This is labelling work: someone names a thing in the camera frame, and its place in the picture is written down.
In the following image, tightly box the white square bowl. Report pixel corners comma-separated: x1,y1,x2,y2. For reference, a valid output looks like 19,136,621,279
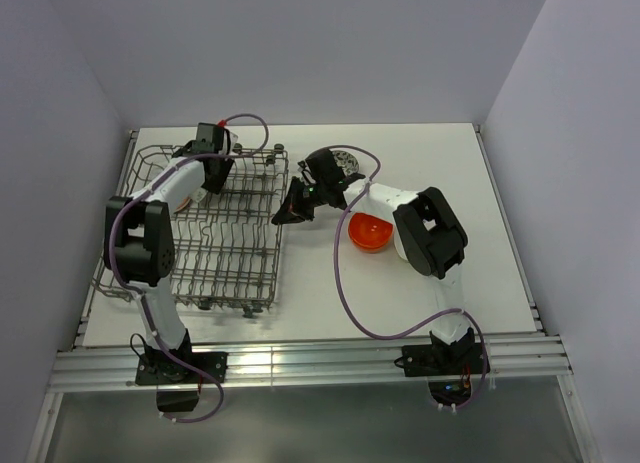
393,232,407,260

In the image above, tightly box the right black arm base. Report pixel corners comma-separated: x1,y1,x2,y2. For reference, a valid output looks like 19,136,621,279
394,339,490,407

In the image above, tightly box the aluminium mounting rail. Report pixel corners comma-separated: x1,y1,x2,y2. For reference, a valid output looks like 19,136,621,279
46,335,572,393

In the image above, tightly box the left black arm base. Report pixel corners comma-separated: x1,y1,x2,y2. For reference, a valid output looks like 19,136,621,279
135,352,228,416

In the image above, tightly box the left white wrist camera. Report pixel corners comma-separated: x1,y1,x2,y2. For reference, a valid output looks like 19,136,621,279
216,119,238,155

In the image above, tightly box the plain orange bowl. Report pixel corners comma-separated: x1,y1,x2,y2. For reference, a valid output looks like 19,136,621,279
348,212,394,253

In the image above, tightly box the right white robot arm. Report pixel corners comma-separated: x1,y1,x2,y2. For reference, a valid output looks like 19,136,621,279
271,146,478,373

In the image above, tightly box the dark patterned bottom bowl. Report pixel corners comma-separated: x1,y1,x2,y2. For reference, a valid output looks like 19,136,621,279
332,150,360,176

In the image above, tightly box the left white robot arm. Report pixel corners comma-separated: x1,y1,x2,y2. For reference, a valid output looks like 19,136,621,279
103,121,235,382

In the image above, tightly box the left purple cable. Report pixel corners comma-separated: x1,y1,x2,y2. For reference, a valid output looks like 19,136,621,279
109,113,271,425

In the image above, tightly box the orange floral pattern bowl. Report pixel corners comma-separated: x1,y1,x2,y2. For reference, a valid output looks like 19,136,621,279
174,196,192,213

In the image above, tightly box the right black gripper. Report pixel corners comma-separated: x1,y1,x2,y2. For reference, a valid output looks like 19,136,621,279
273,176,328,226

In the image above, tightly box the grey wire dish rack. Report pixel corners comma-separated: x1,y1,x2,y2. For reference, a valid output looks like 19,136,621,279
96,144,289,318

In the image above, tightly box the white bowl yellow flower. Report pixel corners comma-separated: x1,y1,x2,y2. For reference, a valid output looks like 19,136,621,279
189,188,207,204

